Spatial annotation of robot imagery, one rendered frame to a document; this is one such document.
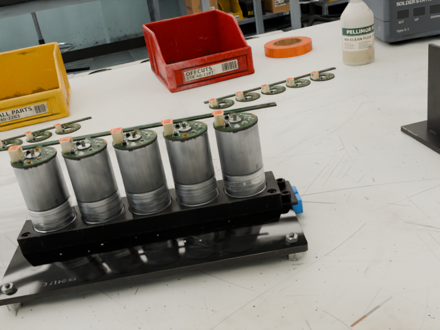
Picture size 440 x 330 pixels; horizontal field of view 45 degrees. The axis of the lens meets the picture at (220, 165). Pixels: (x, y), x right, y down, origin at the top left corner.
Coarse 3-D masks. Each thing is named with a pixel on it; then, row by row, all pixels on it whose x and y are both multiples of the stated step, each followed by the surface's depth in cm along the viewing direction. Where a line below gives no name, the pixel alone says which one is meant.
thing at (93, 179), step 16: (64, 160) 28; (80, 160) 28; (96, 160) 28; (80, 176) 28; (96, 176) 28; (112, 176) 29; (80, 192) 29; (96, 192) 29; (112, 192) 29; (80, 208) 29; (96, 208) 29; (112, 208) 29
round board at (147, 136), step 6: (126, 132) 29; (138, 132) 30; (144, 132) 29; (150, 132) 29; (144, 138) 29; (150, 138) 28; (156, 138) 29; (114, 144) 28; (120, 144) 28; (126, 144) 28; (138, 144) 28; (144, 144) 28
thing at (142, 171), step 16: (128, 160) 28; (144, 160) 28; (160, 160) 29; (128, 176) 29; (144, 176) 28; (160, 176) 29; (128, 192) 29; (144, 192) 29; (160, 192) 29; (144, 208) 29; (160, 208) 30
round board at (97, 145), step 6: (90, 138) 30; (96, 138) 30; (78, 144) 29; (90, 144) 29; (96, 144) 29; (102, 144) 29; (72, 150) 28; (78, 150) 28; (84, 150) 28; (90, 150) 28; (96, 150) 28; (102, 150) 28; (66, 156) 28; (72, 156) 28; (78, 156) 28; (84, 156) 28
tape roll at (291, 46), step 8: (272, 40) 68; (280, 40) 67; (288, 40) 67; (296, 40) 66; (304, 40) 65; (264, 48) 66; (272, 48) 63; (280, 48) 63; (288, 48) 63; (296, 48) 63; (304, 48) 63; (272, 56) 64; (280, 56) 63; (288, 56) 63
